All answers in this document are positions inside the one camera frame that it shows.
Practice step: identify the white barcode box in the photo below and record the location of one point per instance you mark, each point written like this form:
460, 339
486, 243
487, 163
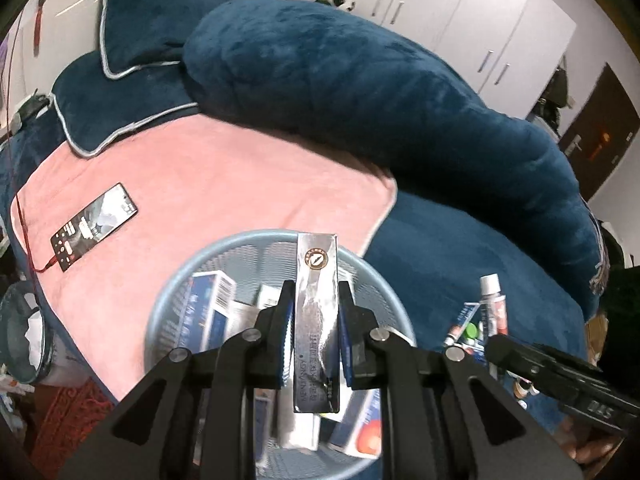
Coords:
270, 297

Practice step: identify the dark blue rolled duvet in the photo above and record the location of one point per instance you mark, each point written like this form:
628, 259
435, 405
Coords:
350, 85

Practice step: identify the pink towel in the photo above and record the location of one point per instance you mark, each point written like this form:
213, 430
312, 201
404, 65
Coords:
200, 180

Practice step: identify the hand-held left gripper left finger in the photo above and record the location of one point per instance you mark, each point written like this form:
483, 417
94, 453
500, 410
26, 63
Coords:
286, 320

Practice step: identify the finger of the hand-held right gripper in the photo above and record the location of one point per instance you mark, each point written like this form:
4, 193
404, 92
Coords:
540, 365

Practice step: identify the dark hanging bag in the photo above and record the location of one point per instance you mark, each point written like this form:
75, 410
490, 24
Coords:
552, 100

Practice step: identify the red white ointment tube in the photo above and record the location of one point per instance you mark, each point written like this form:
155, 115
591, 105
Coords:
492, 310

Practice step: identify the trash bin with bag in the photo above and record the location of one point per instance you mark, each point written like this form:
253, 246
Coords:
25, 340

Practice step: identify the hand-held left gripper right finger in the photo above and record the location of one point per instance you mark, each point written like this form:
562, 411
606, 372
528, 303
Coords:
346, 332

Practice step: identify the dark cloth pile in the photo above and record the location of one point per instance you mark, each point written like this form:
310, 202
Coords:
622, 270

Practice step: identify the silver box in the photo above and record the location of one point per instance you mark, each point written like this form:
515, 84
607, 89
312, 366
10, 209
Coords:
316, 310

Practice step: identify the white wardrobe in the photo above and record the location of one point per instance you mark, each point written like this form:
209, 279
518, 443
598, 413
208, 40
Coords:
450, 10

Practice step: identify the black smartphone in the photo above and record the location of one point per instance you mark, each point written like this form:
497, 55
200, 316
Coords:
95, 227

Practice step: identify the red patterned rug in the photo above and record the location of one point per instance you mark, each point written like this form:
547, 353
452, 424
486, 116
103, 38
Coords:
70, 425

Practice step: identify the person's right hand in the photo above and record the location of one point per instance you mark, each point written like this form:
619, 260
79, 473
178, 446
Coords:
595, 450

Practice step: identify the blue box orange circle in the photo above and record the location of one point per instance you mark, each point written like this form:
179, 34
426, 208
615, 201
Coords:
360, 430

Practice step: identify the white blue ointment tube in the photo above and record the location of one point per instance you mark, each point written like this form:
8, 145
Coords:
467, 317

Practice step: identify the brown door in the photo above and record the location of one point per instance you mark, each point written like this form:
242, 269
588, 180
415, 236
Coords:
610, 125

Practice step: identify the green bottle cap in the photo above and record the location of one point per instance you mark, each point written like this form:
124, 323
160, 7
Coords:
471, 332

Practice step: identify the blue mesh basket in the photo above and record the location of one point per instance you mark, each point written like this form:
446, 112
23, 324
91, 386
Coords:
235, 255

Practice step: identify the dark blue piped pillow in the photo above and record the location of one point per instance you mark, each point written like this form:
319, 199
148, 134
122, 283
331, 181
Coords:
115, 105
145, 20

